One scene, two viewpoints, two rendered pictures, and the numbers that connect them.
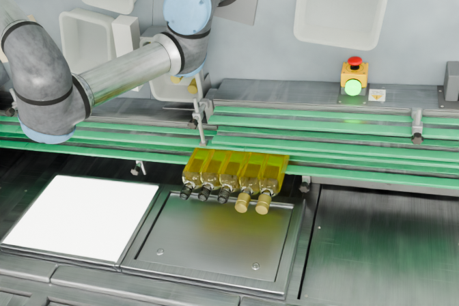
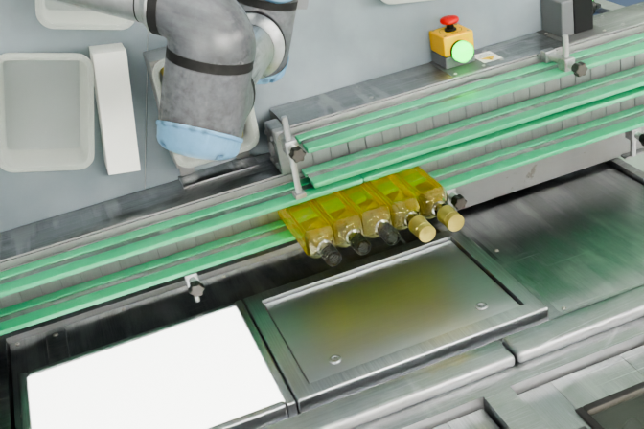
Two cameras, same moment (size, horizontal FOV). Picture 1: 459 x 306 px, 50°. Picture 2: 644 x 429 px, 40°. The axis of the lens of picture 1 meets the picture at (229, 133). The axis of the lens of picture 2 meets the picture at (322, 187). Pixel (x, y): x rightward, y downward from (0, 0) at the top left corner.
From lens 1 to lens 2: 0.97 m
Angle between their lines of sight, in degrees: 33
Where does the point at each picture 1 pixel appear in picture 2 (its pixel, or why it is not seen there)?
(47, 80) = (246, 28)
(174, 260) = (368, 355)
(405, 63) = (496, 13)
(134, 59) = not seen: hidden behind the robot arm
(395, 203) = (550, 194)
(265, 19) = not seen: outside the picture
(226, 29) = not seen: hidden behind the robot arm
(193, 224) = (344, 314)
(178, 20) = not seen: outside the picture
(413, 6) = not seen: outside the picture
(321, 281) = (563, 289)
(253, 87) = (325, 100)
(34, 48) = not seen: outside the picture
